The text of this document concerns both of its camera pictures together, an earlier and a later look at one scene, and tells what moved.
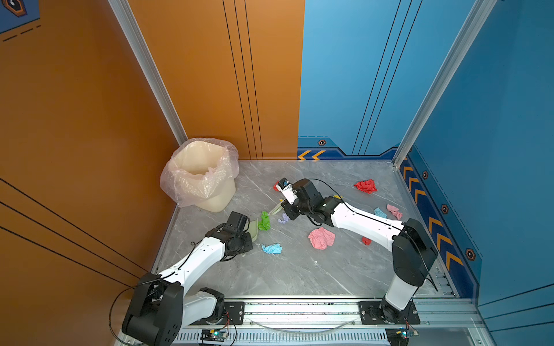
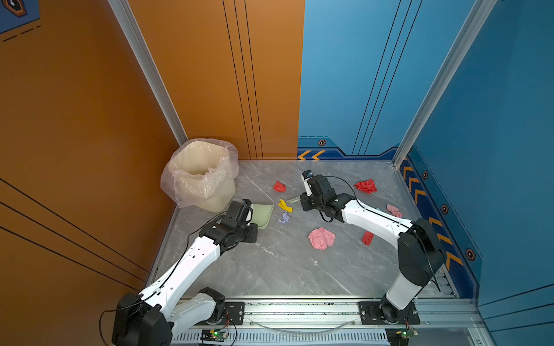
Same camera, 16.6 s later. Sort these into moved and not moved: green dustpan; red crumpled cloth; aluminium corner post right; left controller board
Moved: green dustpan
Not moved: left controller board; red crumpled cloth; aluminium corner post right
